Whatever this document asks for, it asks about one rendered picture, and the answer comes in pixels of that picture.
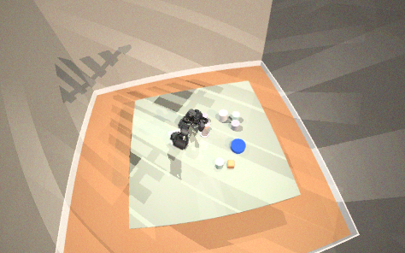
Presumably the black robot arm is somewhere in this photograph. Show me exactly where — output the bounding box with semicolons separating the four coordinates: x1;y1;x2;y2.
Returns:
170;109;203;150

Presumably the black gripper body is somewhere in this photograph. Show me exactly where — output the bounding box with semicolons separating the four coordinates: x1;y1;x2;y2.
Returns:
191;117;205;132

